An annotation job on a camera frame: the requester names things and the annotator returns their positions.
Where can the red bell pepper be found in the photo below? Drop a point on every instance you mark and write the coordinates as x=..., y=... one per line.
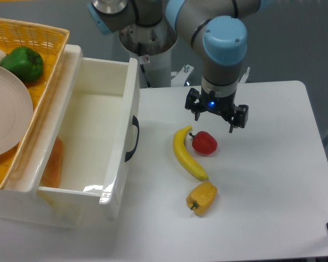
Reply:
x=203, y=143

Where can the yellow banana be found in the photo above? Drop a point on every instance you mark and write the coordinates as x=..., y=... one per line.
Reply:
x=184, y=157

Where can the white table clamp bracket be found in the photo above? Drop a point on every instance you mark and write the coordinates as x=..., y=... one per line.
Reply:
x=245, y=76

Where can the pink plate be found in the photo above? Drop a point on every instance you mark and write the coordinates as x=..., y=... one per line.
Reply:
x=16, y=110

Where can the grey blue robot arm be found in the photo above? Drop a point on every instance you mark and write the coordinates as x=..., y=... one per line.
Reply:
x=214, y=31

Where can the yellow bell pepper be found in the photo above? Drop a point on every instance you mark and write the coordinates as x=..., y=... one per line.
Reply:
x=201, y=197

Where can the white drawer cabinet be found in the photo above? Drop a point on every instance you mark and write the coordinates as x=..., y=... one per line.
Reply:
x=22, y=199

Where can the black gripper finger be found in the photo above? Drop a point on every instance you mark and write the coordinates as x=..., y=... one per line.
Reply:
x=192, y=102
x=238, y=117

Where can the yellow woven basket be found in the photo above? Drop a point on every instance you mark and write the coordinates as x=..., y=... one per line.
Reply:
x=50, y=43

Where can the white top drawer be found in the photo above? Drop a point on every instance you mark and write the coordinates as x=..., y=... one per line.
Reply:
x=99, y=133

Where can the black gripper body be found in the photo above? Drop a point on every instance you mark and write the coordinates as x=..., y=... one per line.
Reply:
x=222, y=106

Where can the green bell pepper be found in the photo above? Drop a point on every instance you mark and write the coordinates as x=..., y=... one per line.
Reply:
x=24, y=63

